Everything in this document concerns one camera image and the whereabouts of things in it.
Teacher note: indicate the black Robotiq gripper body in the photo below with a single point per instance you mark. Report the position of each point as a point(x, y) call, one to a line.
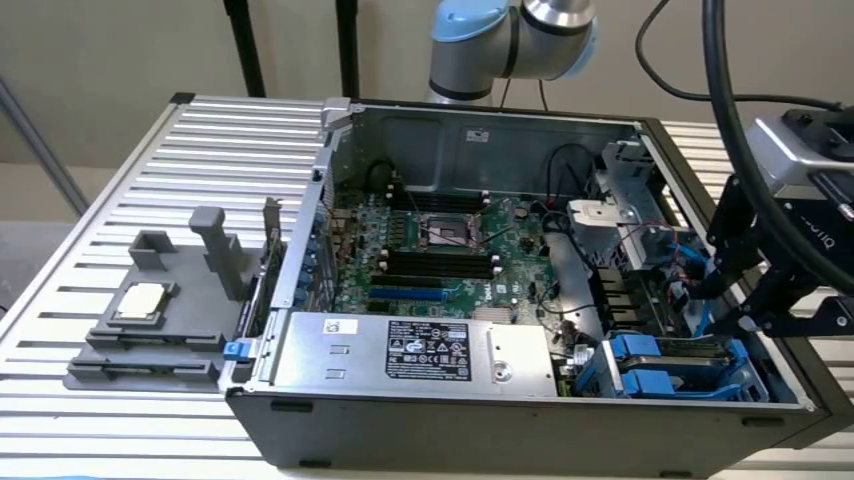
point(817, 235)

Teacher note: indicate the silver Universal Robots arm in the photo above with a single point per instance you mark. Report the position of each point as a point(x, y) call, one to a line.
point(468, 55)

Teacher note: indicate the silver metal disk bay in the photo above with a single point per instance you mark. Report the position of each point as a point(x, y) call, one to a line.
point(635, 210)

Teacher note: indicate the disk in blue carrier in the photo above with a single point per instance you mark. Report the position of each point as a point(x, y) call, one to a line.
point(651, 384)
point(635, 346)

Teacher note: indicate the black RAM slot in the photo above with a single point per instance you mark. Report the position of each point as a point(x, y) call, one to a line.
point(441, 256)
point(437, 268)
point(444, 195)
point(444, 204)

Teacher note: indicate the black expansion slot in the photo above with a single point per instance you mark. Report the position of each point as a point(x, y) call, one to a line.
point(408, 281)

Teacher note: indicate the blue expansion slot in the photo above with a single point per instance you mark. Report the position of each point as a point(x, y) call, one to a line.
point(408, 295)

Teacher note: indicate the black fan shroud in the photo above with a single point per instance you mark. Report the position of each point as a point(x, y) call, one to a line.
point(617, 300)

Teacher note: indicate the green motherboard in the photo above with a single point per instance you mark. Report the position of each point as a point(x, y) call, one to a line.
point(511, 277)

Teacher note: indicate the CPU socket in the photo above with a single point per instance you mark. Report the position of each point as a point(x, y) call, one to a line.
point(444, 232)

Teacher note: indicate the black open PC case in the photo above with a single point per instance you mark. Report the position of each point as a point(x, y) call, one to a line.
point(468, 435)

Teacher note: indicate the silver power supply unit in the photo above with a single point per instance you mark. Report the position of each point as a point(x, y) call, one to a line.
point(334, 365)

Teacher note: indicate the black stand pole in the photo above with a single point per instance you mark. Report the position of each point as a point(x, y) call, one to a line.
point(249, 50)
point(348, 50)

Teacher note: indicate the blue case latch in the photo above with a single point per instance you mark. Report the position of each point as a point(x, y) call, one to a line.
point(238, 350)

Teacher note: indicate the gray parts rack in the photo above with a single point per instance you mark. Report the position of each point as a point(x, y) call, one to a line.
point(194, 310)

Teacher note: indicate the silver CPU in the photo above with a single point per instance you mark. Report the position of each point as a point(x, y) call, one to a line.
point(144, 300)

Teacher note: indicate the green RAM stick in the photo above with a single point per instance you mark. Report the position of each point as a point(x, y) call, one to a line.
point(144, 371)
point(154, 343)

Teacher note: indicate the gray wrist camera box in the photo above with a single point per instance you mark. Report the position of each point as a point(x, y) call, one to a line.
point(781, 150)

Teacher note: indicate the gray metal frame leg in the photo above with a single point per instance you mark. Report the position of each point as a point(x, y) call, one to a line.
point(41, 140)

